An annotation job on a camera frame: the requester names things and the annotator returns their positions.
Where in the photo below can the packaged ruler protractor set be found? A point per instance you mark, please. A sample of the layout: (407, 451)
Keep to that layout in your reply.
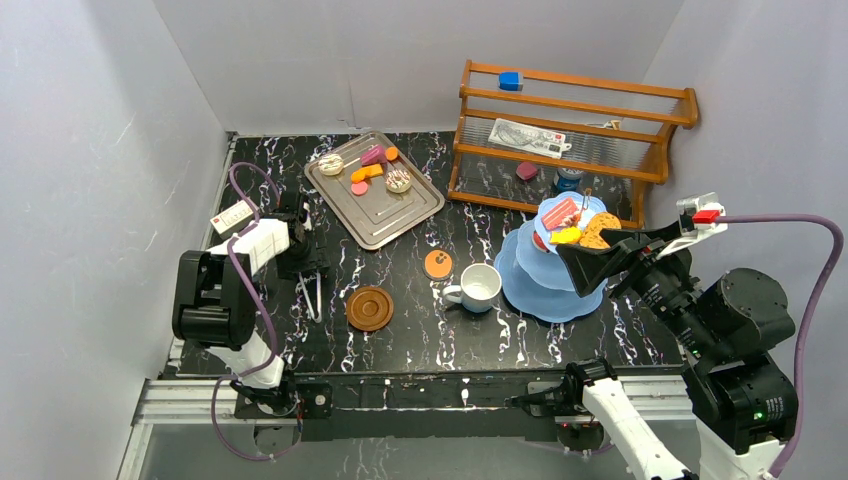
(529, 139)

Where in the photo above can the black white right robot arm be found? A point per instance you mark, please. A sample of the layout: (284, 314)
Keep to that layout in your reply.
(745, 407)

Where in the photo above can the white ceramic mug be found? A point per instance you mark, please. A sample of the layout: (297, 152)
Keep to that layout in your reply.
(478, 287)

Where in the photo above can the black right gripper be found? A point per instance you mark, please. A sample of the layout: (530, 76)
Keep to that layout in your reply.
(588, 264)

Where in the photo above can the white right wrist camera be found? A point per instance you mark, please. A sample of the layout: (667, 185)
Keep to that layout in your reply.
(698, 221)

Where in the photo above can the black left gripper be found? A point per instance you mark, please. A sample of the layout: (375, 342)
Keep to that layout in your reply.
(303, 246)

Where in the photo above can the red sprinkled donut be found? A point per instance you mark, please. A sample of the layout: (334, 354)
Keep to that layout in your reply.
(539, 243)

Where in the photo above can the brown chocolate chip cookie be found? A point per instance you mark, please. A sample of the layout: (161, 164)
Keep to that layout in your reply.
(591, 235)

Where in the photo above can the orange black round coaster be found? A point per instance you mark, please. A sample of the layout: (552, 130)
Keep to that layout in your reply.
(438, 265)

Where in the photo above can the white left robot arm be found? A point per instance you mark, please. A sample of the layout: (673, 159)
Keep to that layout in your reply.
(216, 301)

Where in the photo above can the wooden two-tier shelf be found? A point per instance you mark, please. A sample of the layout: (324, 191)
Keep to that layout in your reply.
(620, 133)

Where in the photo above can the blue lidded jar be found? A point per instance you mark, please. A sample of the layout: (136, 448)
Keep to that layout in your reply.
(568, 179)

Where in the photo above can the small orange round cookie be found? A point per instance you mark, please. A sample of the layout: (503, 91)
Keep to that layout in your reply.
(391, 154)

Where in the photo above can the small white cardboard box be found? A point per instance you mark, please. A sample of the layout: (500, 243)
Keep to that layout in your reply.
(233, 219)

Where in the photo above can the white chocolate drizzled donut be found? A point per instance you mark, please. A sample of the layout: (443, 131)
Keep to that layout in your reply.
(397, 181)

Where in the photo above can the steel food tongs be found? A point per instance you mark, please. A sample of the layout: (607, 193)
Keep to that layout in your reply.
(312, 297)

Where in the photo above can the blue three-tier cake stand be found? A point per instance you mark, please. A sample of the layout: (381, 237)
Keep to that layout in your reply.
(536, 281)

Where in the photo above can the maroon heart-shaped object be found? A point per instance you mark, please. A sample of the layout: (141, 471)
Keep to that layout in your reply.
(526, 171)

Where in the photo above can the blue block on shelf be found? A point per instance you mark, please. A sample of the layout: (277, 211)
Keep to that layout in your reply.
(511, 81)

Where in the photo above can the magenta cake wedge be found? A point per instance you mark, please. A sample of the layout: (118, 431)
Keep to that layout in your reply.
(374, 155)

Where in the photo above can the white iced round pastry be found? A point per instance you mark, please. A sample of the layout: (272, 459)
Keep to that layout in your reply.
(331, 164)

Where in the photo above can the brown wooden round coaster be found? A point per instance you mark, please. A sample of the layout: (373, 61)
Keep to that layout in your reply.
(369, 309)

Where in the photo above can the steel serving tray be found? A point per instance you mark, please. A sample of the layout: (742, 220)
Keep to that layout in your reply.
(378, 216)

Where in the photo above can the orange yellow pastry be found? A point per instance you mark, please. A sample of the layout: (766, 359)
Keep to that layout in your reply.
(566, 236)

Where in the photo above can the pink round macaron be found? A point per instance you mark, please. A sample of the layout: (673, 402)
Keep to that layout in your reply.
(359, 188)

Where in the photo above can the pink layered cake slice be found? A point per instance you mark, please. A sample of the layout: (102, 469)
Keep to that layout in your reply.
(564, 214)

